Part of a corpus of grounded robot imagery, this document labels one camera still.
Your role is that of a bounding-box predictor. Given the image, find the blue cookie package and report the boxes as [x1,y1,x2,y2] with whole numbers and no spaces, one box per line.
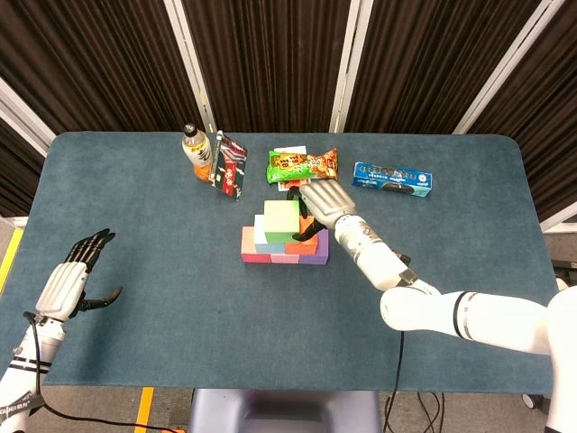
[351,161,435,199]

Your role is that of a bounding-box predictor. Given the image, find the red foam cube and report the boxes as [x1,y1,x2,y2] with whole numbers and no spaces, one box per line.
[241,226,273,264]

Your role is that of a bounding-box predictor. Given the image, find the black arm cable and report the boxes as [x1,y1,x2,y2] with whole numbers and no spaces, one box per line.
[23,310,190,433]
[382,331,406,433]

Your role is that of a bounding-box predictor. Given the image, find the purple foam cube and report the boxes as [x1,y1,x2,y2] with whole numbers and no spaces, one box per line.
[298,227,330,265]

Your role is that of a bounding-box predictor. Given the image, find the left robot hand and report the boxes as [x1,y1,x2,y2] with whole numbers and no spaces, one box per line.
[34,228,124,322]

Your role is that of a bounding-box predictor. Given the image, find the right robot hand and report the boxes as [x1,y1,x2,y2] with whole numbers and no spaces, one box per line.
[284,179,360,243]

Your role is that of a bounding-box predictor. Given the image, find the yellow floor tape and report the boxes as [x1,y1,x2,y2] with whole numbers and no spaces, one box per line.
[0,227,23,294]
[133,386,156,433]

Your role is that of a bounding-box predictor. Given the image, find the black floor cables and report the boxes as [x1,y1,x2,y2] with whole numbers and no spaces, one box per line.
[383,391,447,433]

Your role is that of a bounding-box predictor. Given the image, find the green foam cube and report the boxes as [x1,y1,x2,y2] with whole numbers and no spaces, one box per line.
[262,199,302,244]

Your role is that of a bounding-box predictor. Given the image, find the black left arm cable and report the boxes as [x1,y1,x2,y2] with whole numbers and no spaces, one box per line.
[23,310,190,433]

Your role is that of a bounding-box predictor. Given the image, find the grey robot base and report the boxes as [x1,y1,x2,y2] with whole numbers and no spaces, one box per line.
[188,388,383,433]

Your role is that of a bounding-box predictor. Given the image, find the light blue foam cube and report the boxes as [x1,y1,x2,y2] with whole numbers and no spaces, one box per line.
[253,214,288,254]

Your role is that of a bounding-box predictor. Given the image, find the green orange snack bag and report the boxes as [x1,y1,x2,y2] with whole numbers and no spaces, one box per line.
[266,147,339,185]

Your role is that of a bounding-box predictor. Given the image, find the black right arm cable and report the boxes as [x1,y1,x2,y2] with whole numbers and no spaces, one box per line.
[382,331,406,433]

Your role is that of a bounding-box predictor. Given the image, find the blue felt table mat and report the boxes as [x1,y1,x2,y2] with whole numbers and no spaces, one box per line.
[0,130,563,394]

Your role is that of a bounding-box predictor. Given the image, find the red black card box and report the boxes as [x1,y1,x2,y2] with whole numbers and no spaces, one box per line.
[209,130,249,203]

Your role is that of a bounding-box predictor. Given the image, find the dark brown curtain panel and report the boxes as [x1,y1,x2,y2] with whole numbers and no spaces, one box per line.
[0,119,46,217]
[0,0,202,136]
[182,0,355,134]
[468,0,577,222]
[344,0,542,135]

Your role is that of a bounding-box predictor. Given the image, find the red white card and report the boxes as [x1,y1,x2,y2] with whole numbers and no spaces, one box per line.
[271,144,313,193]

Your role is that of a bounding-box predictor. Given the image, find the orange foam cube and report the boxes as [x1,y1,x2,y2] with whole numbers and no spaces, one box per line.
[283,234,319,254]

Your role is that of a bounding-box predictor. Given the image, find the white partition post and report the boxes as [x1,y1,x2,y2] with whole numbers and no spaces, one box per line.
[162,0,218,134]
[328,0,364,134]
[0,76,58,157]
[453,0,554,135]
[539,211,577,234]

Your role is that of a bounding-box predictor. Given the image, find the orange drink bottle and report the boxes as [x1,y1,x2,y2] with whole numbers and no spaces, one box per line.
[181,124,215,183]

